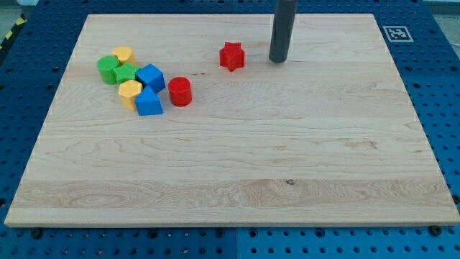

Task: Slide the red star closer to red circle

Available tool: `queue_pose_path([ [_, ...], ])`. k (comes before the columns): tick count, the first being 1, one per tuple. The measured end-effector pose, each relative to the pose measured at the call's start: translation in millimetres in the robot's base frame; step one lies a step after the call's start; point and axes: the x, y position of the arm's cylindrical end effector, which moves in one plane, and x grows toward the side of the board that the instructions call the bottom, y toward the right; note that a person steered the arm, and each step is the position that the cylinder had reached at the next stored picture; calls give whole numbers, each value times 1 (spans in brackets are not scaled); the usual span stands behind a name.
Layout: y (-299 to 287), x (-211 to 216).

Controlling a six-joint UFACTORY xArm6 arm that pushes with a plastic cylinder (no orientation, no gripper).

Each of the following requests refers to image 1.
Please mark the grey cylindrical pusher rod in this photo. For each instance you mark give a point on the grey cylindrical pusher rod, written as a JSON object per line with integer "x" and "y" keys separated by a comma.
{"x": 282, "y": 29}

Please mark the red star block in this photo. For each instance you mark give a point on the red star block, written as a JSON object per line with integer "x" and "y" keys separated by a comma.
{"x": 232, "y": 56}

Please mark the green star block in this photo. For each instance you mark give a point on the green star block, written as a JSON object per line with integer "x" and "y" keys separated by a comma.
{"x": 125, "y": 72}

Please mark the white fiducial marker tag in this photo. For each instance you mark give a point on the white fiducial marker tag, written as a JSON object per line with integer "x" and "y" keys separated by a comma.
{"x": 397, "y": 33}

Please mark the red cylinder block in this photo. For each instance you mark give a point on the red cylinder block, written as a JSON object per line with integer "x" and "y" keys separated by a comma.
{"x": 180, "y": 91}

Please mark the light wooden board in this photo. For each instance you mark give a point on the light wooden board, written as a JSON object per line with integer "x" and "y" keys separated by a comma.
{"x": 329, "y": 138}

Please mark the blue cube block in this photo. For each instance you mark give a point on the blue cube block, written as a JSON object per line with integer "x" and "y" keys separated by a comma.
{"x": 151, "y": 76}

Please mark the blue triangle block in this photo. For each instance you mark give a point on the blue triangle block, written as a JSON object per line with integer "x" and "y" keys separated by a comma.
{"x": 148, "y": 103}

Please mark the yellow heart block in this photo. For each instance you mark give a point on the yellow heart block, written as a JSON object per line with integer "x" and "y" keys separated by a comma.
{"x": 124, "y": 55}

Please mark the yellow hexagon block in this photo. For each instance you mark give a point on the yellow hexagon block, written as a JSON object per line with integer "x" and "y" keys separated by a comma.
{"x": 128, "y": 92}

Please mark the green cylinder block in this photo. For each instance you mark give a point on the green cylinder block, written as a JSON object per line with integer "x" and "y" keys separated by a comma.
{"x": 106, "y": 66}

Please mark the black yellow hazard tape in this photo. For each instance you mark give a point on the black yellow hazard tape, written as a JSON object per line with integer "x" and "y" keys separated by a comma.
{"x": 13, "y": 33}

